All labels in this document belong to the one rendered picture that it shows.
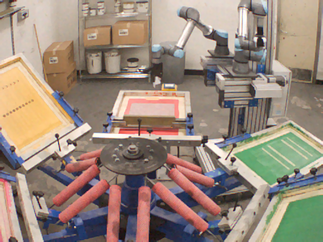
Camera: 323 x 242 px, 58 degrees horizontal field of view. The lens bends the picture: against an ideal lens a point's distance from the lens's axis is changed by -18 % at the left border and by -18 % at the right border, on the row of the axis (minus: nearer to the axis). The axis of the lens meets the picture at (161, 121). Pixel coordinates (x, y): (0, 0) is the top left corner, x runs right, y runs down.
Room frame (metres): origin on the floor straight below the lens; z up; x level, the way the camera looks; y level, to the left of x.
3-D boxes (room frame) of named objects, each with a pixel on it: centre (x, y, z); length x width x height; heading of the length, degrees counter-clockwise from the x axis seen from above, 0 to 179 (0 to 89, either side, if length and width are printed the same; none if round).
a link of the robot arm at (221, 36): (3.02, -0.55, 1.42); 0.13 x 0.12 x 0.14; 39
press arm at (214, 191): (1.56, -0.43, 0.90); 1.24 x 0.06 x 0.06; 117
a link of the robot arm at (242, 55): (2.52, -0.64, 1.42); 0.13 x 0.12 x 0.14; 75
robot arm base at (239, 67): (2.52, -0.63, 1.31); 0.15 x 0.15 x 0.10
